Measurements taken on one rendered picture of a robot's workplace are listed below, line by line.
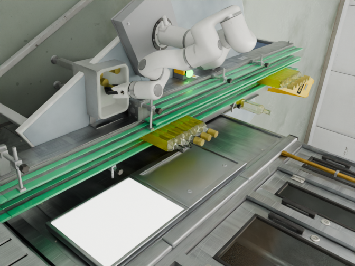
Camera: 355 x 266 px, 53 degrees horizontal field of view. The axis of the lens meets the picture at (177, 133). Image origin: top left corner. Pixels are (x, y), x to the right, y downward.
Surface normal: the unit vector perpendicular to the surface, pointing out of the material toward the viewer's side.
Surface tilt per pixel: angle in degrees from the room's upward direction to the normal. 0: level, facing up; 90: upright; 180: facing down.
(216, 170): 90
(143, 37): 2
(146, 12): 2
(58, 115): 0
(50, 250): 90
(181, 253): 90
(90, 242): 90
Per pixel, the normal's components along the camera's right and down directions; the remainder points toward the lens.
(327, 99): -0.63, 0.33
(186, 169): 0.06, -0.89
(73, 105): 0.77, 0.33
